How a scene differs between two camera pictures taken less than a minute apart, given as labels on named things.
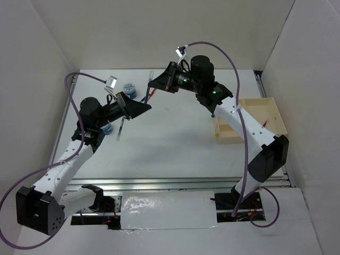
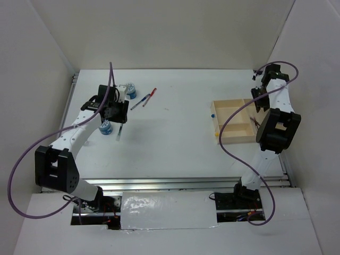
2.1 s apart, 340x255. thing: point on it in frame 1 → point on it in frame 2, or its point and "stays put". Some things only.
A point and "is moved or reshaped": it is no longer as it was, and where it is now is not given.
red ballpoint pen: x=151 y=94 stays put
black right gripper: x=166 y=81 → x=265 y=104
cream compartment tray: x=264 y=110 stays put
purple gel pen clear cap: x=150 y=79 is moved or reshaped
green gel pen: x=120 y=128 stays put
